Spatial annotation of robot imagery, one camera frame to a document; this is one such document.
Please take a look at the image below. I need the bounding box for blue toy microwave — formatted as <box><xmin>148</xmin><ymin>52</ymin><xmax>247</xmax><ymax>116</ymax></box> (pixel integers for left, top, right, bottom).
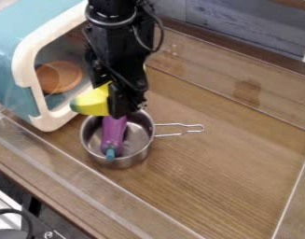
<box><xmin>0</xmin><ymin>0</ymin><xmax>92</xmax><ymax>132</ymax></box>

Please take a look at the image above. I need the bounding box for silver pot with wire handle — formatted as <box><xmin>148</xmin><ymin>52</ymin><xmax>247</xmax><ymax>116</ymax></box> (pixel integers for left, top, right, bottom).
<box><xmin>80</xmin><ymin>110</ymin><xmax>204</xmax><ymax>169</ymax></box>

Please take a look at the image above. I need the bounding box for yellow toy banana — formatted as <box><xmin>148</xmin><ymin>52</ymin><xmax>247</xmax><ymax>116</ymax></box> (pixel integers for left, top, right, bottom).
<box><xmin>70</xmin><ymin>81</ymin><xmax>111</xmax><ymax>116</ymax></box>

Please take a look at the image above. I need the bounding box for purple toy eggplant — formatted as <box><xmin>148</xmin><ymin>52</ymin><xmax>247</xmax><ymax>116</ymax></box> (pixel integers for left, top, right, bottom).
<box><xmin>102</xmin><ymin>116</ymin><xmax>127</xmax><ymax>162</ymax></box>

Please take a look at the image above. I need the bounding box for black cable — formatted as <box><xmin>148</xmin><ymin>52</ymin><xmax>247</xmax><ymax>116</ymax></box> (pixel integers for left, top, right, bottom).
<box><xmin>0</xmin><ymin>208</ymin><xmax>35</xmax><ymax>239</ymax></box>

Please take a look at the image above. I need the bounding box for black device with knob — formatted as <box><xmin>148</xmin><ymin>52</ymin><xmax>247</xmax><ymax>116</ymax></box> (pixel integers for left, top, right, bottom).
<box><xmin>0</xmin><ymin>214</ymin><xmax>82</xmax><ymax>239</ymax></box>

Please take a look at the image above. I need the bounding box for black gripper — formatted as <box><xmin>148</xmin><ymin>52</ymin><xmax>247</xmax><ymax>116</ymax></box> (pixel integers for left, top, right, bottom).
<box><xmin>82</xmin><ymin>12</ymin><xmax>159</xmax><ymax>120</ymax></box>

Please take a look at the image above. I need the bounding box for orange microwave turntable plate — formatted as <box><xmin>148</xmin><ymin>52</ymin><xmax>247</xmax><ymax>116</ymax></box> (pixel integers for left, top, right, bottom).
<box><xmin>36</xmin><ymin>61</ymin><xmax>84</xmax><ymax>93</ymax></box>

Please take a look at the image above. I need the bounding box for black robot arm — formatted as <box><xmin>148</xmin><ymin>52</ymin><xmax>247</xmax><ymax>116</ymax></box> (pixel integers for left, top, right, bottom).
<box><xmin>84</xmin><ymin>0</ymin><xmax>155</xmax><ymax>119</ymax></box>

